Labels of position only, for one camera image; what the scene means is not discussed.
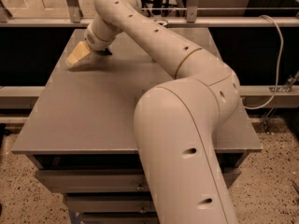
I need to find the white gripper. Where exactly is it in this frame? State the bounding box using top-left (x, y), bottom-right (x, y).
top-left (66, 21), bottom-right (116, 67)

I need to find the blue rxbar blueberry wrapper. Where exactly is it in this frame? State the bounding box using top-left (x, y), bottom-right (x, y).
top-left (103, 49), bottom-right (112, 55)

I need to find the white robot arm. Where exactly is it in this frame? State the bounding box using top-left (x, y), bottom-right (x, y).
top-left (67, 0), bottom-right (240, 224)

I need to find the red bull energy drink can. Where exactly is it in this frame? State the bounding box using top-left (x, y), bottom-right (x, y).
top-left (154, 19), bottom-right (168, 27)

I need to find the grey drawer cabinet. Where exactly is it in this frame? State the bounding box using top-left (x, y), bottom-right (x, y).
top-left (10, 27), bottom-right (263, 224)

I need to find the top grey drawer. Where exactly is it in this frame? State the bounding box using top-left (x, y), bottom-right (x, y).
top-left (34, 167), bottom-right (242, 194)

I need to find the grey drawer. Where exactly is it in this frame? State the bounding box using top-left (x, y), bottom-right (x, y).
top-left (81, 213), bottom-right (160, 224)
top-left (34, 167), bottom-right (242, 194)
top-left (64, 195), bottom-right (155, 213)

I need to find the middle grey drawer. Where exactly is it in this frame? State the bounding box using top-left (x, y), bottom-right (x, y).
top-left (64, 195), bottom-right (155, 213)

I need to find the bottom grey drawer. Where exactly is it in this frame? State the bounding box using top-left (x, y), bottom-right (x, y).
top-left (81, 213), bottom-right (160, 224)

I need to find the metal railing frame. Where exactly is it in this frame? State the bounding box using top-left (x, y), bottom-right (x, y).
top-left (1, 0), bottom-right (299, 27)

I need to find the white cable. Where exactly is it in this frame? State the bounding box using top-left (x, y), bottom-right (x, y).
top-left (243, 14), bottom-right (285, 111)

